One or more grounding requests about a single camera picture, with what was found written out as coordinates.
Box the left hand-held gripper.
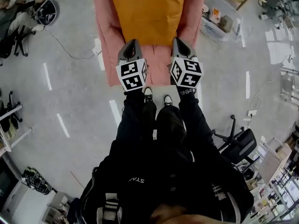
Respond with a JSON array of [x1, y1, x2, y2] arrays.
[[115, 39, 150, 93]]

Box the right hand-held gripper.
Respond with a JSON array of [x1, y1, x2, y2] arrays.
[[167, 37, 204, 89]]

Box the orange cushion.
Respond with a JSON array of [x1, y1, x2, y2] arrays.
[[110, 0, 189, 47]]

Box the person's left forearm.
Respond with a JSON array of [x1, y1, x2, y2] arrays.
[[114, 89, 147, 154]]

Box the person's right forearm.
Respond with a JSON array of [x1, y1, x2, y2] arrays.
[[178, 86, 220, 156]]

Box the pink sofa bed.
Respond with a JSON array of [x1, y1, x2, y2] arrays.
[[89, 0, 206, 87]]

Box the clear plastic storage box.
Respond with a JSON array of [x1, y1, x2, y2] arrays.
[[199, 0, 244, 43]]

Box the person's left shoe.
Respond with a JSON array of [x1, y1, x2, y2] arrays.
[[142, 86, 154, 104]]

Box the person's shoe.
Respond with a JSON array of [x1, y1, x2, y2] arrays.
[[142, 86, 154, 104], [162, 94, 174, 107]]

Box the person's right shoe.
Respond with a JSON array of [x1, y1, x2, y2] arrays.
[[162, 94, 174, 107]]

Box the person's left leg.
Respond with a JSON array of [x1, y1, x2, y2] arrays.
[[141, 101, 157, 149]]

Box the person's leg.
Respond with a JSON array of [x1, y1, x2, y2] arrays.
[[141, 101, 157, 149], [156, 105, 187, 154]]

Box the person's right leg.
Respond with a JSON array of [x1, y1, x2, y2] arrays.
[[156, 105, 187, 154]]

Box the black mesh office chair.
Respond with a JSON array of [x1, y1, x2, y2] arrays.
[[211, 114, 258, 166]]

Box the black chair base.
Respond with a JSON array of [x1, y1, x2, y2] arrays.
[[0, 91, 23, 131]]

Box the person's black jacket torso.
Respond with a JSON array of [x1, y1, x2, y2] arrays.
[[79, 134, 255, 224]]

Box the white table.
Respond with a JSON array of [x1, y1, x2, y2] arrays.
[[0, 103, 33, 153]]

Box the white shelf unit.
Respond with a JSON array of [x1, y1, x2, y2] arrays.
[[242, 134, 299, 224]]

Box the pile of black shoes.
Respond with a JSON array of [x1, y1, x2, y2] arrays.
[[21, 166, 57, 195]]

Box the white floor cable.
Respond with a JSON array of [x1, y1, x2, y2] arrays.
[[249, 55, 290, 112], [44, 29, 95, 61]]

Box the metal wire rack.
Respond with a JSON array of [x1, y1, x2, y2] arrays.
[[279, 66, 299, 100]]

